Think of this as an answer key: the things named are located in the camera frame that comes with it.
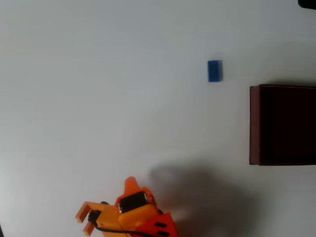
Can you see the orange gripper with motor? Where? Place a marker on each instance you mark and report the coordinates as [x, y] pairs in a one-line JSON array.
[[133, 198]]

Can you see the small blue block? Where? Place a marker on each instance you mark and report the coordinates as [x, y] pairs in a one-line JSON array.
[[214, 71]]

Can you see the dark red box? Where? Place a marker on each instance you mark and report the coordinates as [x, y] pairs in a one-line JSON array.
[[286, 126]]

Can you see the black object at corner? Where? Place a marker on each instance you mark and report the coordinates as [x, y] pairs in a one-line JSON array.
[[308, 3]]

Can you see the light orange camera mount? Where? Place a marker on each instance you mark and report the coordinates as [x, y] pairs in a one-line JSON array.
[[108, 213]]

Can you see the small black camera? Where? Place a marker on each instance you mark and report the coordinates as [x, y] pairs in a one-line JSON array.
[[94, 216]]

